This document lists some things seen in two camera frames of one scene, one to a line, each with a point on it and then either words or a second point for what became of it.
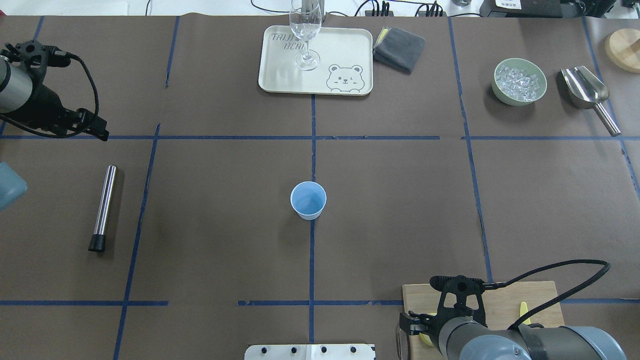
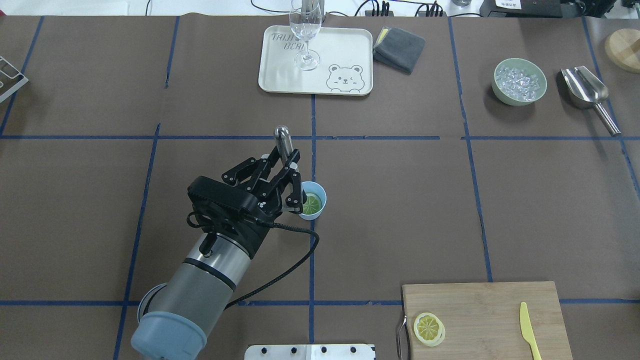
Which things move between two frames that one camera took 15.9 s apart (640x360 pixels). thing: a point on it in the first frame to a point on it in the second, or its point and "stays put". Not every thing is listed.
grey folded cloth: x=398 y=49 stays put
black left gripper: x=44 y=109 to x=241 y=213
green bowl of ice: x=518 y=82 stays put
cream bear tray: x=346 y=66 stays put
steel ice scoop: x=585 y=90 stays put
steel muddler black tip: x=97 y=244 to x=284 y=142
